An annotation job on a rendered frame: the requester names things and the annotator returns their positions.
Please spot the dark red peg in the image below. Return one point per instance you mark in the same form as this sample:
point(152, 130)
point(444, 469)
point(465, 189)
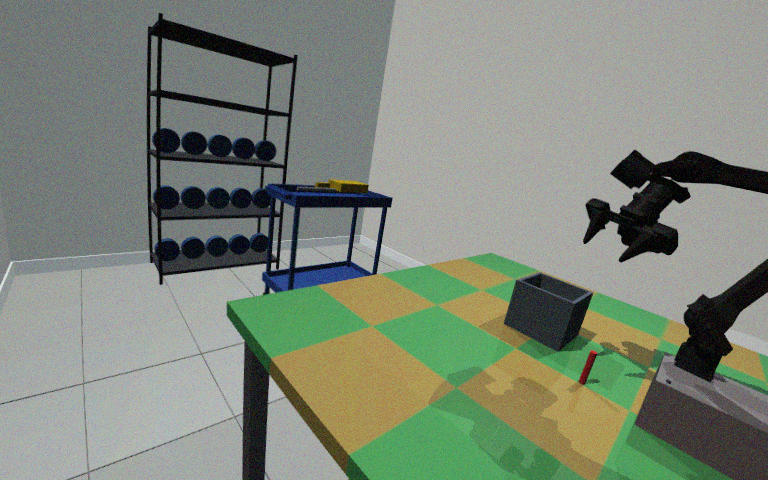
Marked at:
point(590, 361)

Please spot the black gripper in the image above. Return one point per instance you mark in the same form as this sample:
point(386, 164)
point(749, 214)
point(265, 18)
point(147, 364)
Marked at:
point(643, 209)

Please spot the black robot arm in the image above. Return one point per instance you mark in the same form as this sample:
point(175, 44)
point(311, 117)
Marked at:
point(707, 318)

